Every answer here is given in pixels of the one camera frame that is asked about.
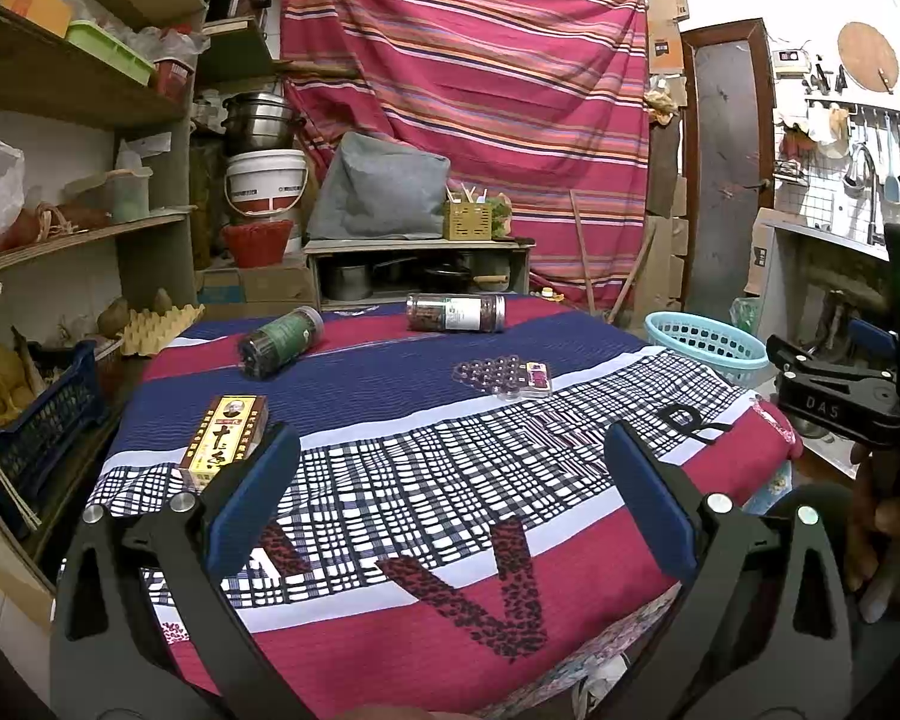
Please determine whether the green plastic bag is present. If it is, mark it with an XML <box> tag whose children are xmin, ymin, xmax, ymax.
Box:
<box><xmin>730</xmin><ymin>295</ymin><xmax>764</xmax><ymax>336</ymax></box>

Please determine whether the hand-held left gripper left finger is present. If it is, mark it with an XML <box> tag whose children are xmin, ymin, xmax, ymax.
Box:
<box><xmin>49</xmin><ymin>422</ymin><xmax>323</xmax><ymax>720</ymax></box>

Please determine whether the grey cushion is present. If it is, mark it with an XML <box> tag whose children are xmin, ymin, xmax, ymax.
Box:
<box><xmin>307</xmin><ymin>130</ymin><xmax>452</xmax><ymax>242</ymax></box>

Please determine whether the wooden handled broom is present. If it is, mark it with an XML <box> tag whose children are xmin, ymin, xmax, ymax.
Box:
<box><xmin>568</xmin><ymin>190</ymin><xmax>602</xmax><ymax>317</ymax></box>

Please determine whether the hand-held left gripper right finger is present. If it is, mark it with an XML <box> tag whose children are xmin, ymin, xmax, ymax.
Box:
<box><xmin>602</xmin><ymin>420</ymin><xmax>854</xmax><ymax>720</ymax></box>

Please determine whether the orange cardboard box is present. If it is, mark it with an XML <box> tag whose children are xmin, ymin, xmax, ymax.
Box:
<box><xmin>0</xmin><ymin>0</ymin><xmax>74</xmax><ymax>38</ymax></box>

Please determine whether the grey door brown frame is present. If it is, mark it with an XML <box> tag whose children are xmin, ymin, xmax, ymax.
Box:
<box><xmin>678</xmin><ymin>18</ymin><xmax>779</xmax><ymax>317</ymax></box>

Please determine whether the light blue plastic basket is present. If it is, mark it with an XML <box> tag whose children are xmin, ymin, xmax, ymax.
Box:
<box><xmin>643</xmin><ymin>310</ymin><xmax>770</xmax><ymax>388</ymax></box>

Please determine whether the green plastic tray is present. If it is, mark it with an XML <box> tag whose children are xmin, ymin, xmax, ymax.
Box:
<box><xmin>65</xmin><ymin>18</ymin><xmax>157</xmax><ymax>86</ymax></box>

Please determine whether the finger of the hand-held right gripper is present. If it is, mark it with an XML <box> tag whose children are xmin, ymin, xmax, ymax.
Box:
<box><xmin>847</xmin><ymin>317</ymin><xmax>899</xmax><ymax>361</ymax></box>
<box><xmin>765</xmin><ymin>334</ymin><xmax>897</xmax><ymax>386</ymax></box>

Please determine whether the dark jar green label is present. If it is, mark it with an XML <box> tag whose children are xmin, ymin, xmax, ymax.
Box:
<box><xmin>238</xmin><ymin>305</ymin><xmax>326</xmax><ymax>380</ymax></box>

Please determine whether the printed cardboard box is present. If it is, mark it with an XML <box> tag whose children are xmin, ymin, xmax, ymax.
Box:
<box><xmin>742</xmin><ymin>208</ymin><xmax>797</xmax><ymax>298</ymax></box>

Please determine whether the brown cardboard box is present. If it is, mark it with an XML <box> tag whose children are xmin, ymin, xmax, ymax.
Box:
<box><xmin>197</xmin><ymin>261</ymin><xmax>317</xmax><ymax>317</ymax></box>

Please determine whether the low grey shelf cabinet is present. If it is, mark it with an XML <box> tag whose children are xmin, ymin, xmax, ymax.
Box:
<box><xmin>303</xmin><ymin>235</ymin><xmax>539</xmax><ymax>310</ymax></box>

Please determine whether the blue silicone spatula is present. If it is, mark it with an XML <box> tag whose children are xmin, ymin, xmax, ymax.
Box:
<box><xmin>882</xmin><ymin>126</ymin><xmax>900</xmax><ymax>205</ymax></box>

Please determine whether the round wooden board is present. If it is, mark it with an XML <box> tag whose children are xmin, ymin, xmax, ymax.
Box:
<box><xmin>837</xmin><ymin>20</ymin><xmax>900</xmax><ymax>95</ymax></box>

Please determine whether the black pan wooden handle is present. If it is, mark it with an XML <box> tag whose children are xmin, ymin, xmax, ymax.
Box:
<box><xmin>418</xmin><ymin>258</ymin><xmax>509</xmax><ymax>294</ymax></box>

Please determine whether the white plastic bucket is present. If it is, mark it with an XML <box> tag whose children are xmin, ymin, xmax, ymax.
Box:
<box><xmin>223</xmin><ymin>149</ymin><xmax>309</xmax><ymax>221</ymax></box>

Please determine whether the checked red blue printed blanket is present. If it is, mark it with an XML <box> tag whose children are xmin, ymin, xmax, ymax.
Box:
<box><xmin>82</xmin><ymin>292</ymin><xmax>805</xmax><ymax>720</ymax></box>

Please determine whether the red plastic basin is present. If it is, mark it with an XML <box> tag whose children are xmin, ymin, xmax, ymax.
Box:
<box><xmin>220</xmin><ymin>218</ymin><xmax>296</xmax><ymax>269</ymax></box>

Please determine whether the cardboard egg carton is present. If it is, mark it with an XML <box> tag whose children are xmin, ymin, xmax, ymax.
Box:
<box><xmin>118</xmin><ymin>303</ymin><xmax>206</xmax><ymax>357</ymax></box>

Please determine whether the red striped hanging cloth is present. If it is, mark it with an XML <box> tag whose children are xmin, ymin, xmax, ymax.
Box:
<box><xmin>280</xmin><ymin>0</ymin><xmax>651</xmax><ymax>310</ymax></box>

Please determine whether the yellow red printed box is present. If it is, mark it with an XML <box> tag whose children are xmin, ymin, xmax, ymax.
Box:
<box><xmin>179</xmin><ymin>393</ymin><xmax>269</xmax><ymax>494</ymax></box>

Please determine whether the person's right hand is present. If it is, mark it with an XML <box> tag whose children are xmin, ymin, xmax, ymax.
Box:
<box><xmin>844</xmin><ymin>450</ymin><xmax>900</xmax><ymax>622</ymax></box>

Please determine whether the large steel pot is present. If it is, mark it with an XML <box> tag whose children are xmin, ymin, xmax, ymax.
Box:
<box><xmin>220</xmin><ymin>91</ymin><xmax>302</xmax><ymax>155</ymax></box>

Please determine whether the wooden utensil holder box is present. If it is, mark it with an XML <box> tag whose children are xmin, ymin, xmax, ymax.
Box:
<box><xmin>442</xmin><ymin>183</ymin><xmax>494</xmax><ymax>242</ymax></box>

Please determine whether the translucent plastic container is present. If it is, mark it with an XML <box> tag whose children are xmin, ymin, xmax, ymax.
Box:
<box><xmin>66</xmin><ymin>163</ymin><xmax>155</xmax><ymax>226</ymax></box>

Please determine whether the tall wooden shelf unit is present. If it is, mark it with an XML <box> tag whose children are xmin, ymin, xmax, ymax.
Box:
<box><xmin>0</xmin><ymin>0</ymin><xmax>286</xmax><ymax>601</ymax></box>

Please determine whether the dark blue plastic crate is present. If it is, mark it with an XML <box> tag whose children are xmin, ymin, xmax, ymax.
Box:
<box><xmin>0</xmin><ymin>340</ymin><xmax>111</xmax><ymax>520</ymax></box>

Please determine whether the clear jar white green label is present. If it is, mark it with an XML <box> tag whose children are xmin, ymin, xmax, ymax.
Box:
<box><xmin>406</xmin><ymin>292</ymin><xmax>508</xmax><ymax>334</ymax></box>

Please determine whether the clear blister tray pink label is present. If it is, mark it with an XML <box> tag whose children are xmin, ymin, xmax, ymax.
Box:
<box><xmin>453</xmin><ymin>354</ymin><xmax>555</xmax><ymax>401</ymax></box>

